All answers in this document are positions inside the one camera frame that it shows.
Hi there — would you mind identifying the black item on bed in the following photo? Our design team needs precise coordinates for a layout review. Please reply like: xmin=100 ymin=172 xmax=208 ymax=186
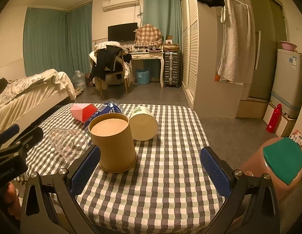
xmin=0 ymin=78 xmax=8 ymax=94

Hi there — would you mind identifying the white desk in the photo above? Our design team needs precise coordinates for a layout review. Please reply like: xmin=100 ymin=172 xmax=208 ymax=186
xmin=130 ymin=51 xmax=165 ymax=88

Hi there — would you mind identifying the white air conditioner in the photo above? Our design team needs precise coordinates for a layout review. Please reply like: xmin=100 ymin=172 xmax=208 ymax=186
xmin=102 ymin=0 xmax=139 ymax=12

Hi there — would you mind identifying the blue laundry basket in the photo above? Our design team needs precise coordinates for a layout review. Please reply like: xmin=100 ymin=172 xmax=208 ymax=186
xmin=136 ymin=69 xmax=150 ymax=85

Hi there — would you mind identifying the teal left curtain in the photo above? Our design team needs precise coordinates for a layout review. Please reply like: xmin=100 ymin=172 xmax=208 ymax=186
xmin=23 ymin=2 xmax=92 ymax=78

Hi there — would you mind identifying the wooden chair with clothes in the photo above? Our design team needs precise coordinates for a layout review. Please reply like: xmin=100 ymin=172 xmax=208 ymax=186
xmin=89 ymin=41 xmax=133 ymax=95

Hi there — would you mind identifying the clear plastic cup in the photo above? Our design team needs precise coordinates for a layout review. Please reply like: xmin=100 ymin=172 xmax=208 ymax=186
xmin=48 ymin=127 xmax=89 ymax=163

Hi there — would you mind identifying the teal curtain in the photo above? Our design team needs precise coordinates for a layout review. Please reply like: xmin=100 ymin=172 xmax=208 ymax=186
xmin=23 ymin=2 xmax=92 ymax=78
xmin=143 ymin=0 xmax=182 ymax=44

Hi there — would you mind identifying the bed with white sheets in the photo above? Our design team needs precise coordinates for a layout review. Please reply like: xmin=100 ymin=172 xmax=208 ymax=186
xmin=0 ymin=69 xmax=76 ymax=133

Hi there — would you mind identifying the white hanging towel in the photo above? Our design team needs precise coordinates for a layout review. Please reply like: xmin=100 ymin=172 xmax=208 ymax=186
xmin=217 ymin=0 xmax=255 ymax=84

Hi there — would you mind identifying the pink red faceted cup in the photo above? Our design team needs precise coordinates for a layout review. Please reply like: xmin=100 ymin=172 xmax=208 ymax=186
xmin=70 ymin=103 xmax=98 ymax=123

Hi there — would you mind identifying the brown paper cup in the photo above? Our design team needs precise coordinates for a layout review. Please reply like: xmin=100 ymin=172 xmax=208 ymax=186
xmin=89 ymin=113 xmax=137 ymax=173

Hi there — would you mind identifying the red bottle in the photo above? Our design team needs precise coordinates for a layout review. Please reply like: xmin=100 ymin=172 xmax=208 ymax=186
xmin=266 ymin=104 xmax=282 ymax=133

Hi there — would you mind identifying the plaid cloth pile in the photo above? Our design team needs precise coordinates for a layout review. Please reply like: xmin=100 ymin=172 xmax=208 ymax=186
xmin=134 ymin=24 xmax=163 ymax=48

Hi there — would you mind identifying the teal right curtain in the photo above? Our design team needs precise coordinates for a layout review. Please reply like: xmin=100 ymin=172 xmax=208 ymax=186
xmin=143 ymin=0 xmax=182 ymax=44

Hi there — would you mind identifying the dark ribbed suitcase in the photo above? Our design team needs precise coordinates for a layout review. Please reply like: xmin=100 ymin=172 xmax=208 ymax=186
xmin=163 ymin=52 xmax=181 ymax=88

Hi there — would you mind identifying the white small refrigerator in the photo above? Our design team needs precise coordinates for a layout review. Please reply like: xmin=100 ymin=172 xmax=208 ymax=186
xmin=270 ymin=49 xmax=302 ymax=119

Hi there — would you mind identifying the person's left hand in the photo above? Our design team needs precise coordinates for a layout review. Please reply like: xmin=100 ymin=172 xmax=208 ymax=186
xmin=4 ymin=182 xmax=22 ymax=220

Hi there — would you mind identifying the white louvered wardrobe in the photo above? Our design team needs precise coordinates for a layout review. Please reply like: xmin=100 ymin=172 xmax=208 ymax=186
xmin=180 ymin=0 xmax=242 ymax=118

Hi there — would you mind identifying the brown stool green cushion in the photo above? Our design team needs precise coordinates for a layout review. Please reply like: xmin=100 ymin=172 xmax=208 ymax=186
xmin=240 ymin=137 xmax=302 ymax=201

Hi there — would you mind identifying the white paper cup green print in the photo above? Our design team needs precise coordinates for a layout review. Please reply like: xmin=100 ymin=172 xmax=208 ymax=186
xmin=129 ymin=106 xmax=158 ymax=141

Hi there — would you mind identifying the black monitor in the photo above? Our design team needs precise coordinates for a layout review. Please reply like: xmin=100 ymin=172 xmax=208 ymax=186
xmin=108 ymin=22 xmax=138 ymax=42

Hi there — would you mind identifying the pink basin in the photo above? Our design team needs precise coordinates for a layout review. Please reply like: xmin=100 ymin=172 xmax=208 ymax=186
xmin=280 ymin=41 xmax=297 ymax=52

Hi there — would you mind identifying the brown box on suitcase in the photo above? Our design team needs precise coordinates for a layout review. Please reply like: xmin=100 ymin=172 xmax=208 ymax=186
xmin=163 ymin=43 xmax=180 ymax=52

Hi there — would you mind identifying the large water jug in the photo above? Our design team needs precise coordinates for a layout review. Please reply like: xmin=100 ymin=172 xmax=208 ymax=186
xmin=73 ymin=70 xmax=86 ymax=90

